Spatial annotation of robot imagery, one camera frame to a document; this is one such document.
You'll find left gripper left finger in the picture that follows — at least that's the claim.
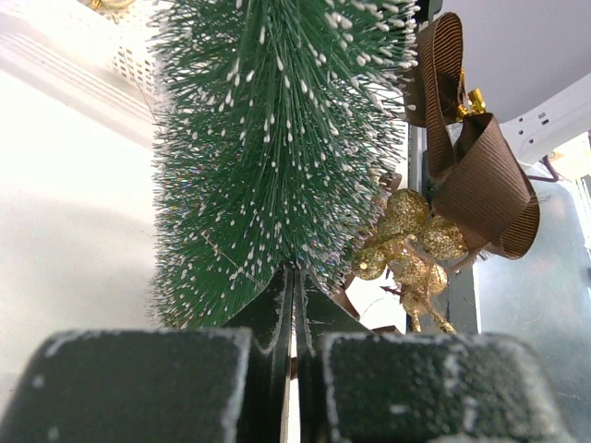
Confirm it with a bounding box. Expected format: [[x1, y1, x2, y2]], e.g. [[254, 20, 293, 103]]
[[1, 269, 295, 442]]

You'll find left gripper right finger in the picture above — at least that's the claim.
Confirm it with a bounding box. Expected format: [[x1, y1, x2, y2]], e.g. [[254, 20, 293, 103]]
[[295, 270, 573, 442]]

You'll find brown ribbon gold berry garland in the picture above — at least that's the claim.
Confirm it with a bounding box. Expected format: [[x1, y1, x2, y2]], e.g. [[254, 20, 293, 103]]
[[351, 12, 540, 334]]

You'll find small green christmas tree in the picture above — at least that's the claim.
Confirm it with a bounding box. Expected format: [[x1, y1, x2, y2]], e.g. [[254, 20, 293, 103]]
[[151, 1, 420, 329]]

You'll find white plastic basket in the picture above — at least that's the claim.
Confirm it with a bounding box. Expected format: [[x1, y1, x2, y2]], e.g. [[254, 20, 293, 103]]
[[1, 1, 160, 125]]

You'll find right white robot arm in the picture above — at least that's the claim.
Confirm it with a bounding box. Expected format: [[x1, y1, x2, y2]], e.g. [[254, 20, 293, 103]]
[[500, 74, 591, 164]]

